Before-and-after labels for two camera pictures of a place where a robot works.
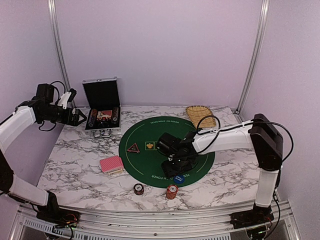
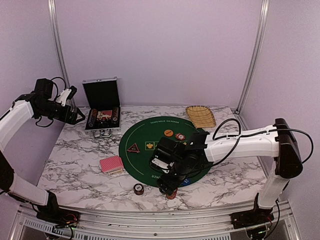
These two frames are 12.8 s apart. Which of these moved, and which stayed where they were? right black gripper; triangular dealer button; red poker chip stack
Moved: right black gripper
Stayed: red poker chip stack; triangular dealer button
